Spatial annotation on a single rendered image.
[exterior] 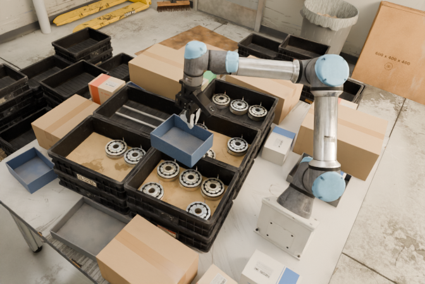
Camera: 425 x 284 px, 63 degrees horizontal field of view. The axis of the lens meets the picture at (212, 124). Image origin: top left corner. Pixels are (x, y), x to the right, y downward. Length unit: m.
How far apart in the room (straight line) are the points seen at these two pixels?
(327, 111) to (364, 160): 0.63
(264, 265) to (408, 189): 1.91
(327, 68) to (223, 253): 0.85
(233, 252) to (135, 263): 0.43
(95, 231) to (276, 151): 0.95
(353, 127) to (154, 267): 1.21
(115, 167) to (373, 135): 1.29
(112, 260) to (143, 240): 0.12
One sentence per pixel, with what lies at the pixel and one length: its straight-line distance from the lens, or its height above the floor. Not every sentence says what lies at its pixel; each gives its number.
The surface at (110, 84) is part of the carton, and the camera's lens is 2.01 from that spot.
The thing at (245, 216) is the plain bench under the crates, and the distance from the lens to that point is 1.66.
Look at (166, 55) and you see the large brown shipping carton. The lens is 2.29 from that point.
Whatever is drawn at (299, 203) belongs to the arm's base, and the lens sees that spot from 1.47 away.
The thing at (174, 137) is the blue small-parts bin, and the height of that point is 1.07.
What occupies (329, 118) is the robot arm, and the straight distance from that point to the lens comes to 1.32.
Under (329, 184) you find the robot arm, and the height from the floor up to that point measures 1.10.
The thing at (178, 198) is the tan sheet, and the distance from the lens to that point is 1.53.
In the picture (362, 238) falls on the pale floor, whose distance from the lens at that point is 2.67.
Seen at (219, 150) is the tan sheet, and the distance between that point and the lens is 1.72.
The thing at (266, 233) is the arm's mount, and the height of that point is 0.74.
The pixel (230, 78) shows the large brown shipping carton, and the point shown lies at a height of 0.88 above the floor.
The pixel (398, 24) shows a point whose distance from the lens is 4.03.
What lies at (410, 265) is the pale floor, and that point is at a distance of 2.71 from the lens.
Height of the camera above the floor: 2.06
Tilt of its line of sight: 41 degrees down
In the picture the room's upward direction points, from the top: 5 degrees clockwise
